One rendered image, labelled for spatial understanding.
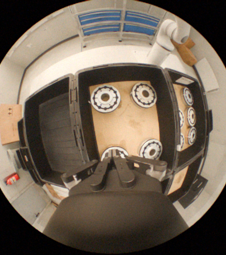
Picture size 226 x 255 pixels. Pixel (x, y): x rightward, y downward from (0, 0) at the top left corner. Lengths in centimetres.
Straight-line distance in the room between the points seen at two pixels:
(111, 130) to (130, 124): 7
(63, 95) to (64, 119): 10
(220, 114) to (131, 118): 317
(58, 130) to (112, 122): 24
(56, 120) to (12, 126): 240
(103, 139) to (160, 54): 48
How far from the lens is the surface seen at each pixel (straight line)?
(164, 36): 45
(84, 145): 21
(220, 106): 325
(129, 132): 29
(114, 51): 67
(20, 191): 305
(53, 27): 287
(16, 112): 280
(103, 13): 187
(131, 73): 29
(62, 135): 36
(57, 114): 37
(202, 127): 55
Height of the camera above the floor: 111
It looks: 87 degrees down
